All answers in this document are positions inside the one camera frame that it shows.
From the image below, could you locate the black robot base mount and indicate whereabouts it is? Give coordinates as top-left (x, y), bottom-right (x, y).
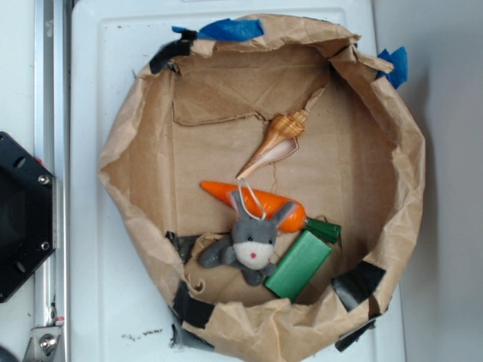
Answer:
top-left (0, 131), bottom-right (54, 303)

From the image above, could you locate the green rectangular block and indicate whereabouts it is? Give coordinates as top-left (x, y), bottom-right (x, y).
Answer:
top-left (265, 231), bottom-right (332, 302)

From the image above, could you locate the aluminium extrusion rail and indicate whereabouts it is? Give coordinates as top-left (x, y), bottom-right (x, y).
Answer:
top-left (23, 1), bottom-right (74, 361)

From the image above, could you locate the tan spiral sea shell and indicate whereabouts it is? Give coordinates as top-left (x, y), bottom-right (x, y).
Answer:
top-left (236, 109), bottom-right (309, 179)

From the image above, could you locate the orange plastic toy carrot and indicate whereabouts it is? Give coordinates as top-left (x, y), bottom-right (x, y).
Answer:
top-left (200, 180), bottom-right (342, 244)

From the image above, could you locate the grey plush bunny toy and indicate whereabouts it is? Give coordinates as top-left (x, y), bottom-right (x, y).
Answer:
top-left (198, 181), bottom-right (298, 286)

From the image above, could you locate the brown paper bag bin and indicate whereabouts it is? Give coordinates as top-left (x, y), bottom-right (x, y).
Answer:
top-left (99, 14), bottom-right (426, 361)

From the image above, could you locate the white plastic tray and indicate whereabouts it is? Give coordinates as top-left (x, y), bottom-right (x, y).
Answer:
top-left (69, 0), bottom-right (407, 362)

